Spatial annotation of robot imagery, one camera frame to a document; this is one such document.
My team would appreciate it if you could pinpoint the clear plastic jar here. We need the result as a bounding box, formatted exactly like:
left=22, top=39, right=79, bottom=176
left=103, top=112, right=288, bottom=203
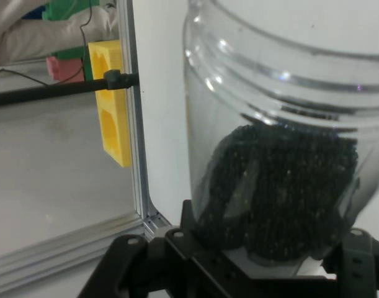
left=181, top=0, right=379, bottom=274

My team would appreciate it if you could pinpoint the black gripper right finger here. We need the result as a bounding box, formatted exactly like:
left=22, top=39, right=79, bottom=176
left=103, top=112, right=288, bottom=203
left=323, top=228, right=379, bottom=298

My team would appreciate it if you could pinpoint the black stand rod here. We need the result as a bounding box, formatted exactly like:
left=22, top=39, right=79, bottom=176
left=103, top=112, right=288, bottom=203
left=0, top=70, right=138, bottom=108

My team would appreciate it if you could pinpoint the thin black cable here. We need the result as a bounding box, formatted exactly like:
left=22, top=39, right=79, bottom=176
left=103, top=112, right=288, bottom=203
left=79, top=0, right=95, bottom=83

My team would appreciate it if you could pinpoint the white cloth bag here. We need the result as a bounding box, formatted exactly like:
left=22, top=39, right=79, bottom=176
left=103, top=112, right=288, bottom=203
left=0, top=0, right=122, bottom=66

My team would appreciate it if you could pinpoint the yellow block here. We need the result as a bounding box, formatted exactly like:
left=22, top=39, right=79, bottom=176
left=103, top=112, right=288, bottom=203
left=87, top=39, right=132, bottom=169

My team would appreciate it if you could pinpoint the pink foam block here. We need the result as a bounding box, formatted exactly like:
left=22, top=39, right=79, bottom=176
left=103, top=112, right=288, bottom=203
left=45, top=56, right=86, bottom=84

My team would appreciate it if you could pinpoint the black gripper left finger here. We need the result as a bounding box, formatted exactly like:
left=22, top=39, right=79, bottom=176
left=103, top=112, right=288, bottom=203
left=78, top=200, right=251, bottom=298

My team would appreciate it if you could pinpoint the black seeds heap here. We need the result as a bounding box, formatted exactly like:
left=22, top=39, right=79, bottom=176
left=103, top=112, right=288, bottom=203
left=194, top=122, right=361, bottom=262

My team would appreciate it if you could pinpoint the aluminium frame post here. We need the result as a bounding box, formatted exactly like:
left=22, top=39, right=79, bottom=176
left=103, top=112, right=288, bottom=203
left=0, top=210, right=175, bottom=288

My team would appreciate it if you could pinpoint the green plastic block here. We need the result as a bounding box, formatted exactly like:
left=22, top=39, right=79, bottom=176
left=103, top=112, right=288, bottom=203
left=42, top=0, right=100, bottom=82

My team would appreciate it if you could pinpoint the aluminium frame rail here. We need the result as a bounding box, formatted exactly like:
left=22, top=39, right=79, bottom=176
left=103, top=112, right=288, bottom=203
left=115, top=0, right=158, bottom=226

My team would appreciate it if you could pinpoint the blue plastic object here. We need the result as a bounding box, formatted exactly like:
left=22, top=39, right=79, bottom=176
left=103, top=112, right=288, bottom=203
left=20, top=3, right=49, bottom=20

